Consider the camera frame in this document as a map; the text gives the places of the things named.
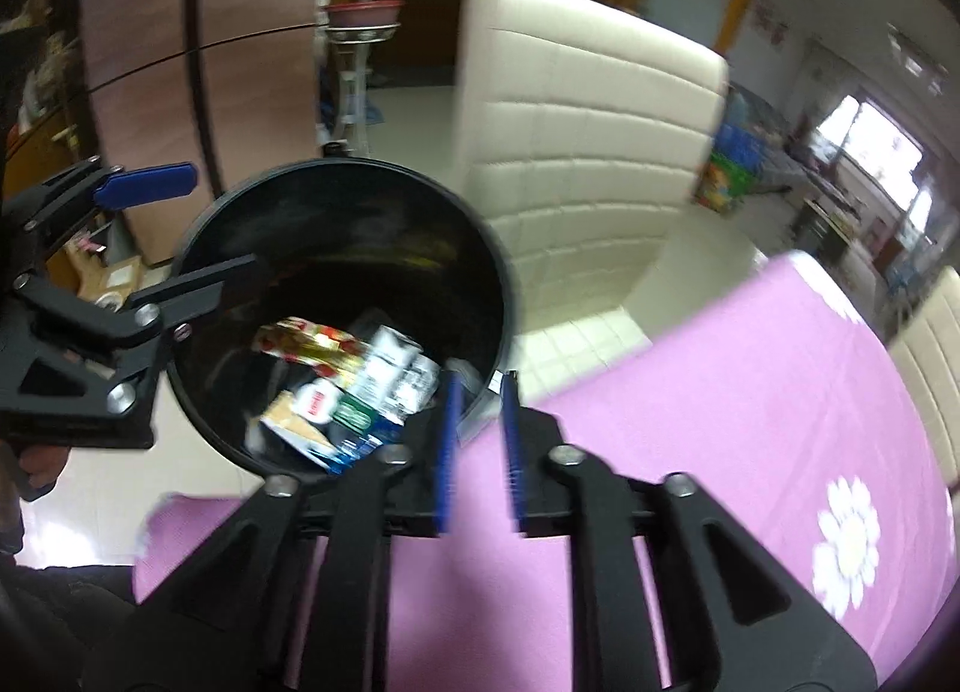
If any cream chair far right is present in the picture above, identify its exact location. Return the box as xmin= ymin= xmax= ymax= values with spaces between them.
xmin=889 ymin=266 xmax=960 ymax=495

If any colourful bag on floor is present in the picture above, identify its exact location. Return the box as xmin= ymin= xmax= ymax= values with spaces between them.
xmin=695 ymin=123 xmax=763 ymax=214

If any black round trash bin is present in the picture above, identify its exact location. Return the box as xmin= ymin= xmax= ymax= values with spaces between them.
xmin=167 ymin=157 xmax=519 ymax=477

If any brown medicine bottle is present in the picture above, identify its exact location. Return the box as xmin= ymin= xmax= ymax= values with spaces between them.
xmin=291 ymin=378 xmax=342 ymax=427

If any cardboard medicine box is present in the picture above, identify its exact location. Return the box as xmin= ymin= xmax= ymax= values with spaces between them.
xmin=259 ymin=391 xmax=343 ymax=472

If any white green milk carton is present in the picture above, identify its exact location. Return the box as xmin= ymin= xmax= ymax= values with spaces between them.
xmin=325 ymin=393 xmax=402 ymax=468

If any ceiling lamp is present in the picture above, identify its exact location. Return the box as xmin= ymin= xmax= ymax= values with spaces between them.
xmin=887 ymin=24 xmax=949 ymax=97

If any cream chair left side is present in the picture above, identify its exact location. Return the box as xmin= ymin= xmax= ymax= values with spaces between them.
xmin=451 ymin=0 xmax=731 ymax=356

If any pink refrigerator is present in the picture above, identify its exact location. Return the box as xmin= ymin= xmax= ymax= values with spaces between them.
xmin=82 ymin=0 xmax=317 ymax=263

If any pink floral tablecloth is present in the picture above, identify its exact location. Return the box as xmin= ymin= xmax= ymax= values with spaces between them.
xmin=130 ymin=250 xmax=959 ymax=692

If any red yellow checkered wrapper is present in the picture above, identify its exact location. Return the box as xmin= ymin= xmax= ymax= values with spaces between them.
xmin=252 ymin=316 xmax=366 ymax=377

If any metal stand with red basin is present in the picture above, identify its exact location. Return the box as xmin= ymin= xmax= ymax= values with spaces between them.
xmin=320 ymin=0 xmax=404 ymax=155

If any cream chair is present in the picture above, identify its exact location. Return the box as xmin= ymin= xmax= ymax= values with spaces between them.
xmin=889 ymin=266 xmax=960 ymax=495
xmin=451 ymin=0 xmax=731 ymax=356

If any person's left hand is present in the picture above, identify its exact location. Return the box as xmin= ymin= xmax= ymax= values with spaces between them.
xmin=14 ymin=445 xmax=70 ymax=502

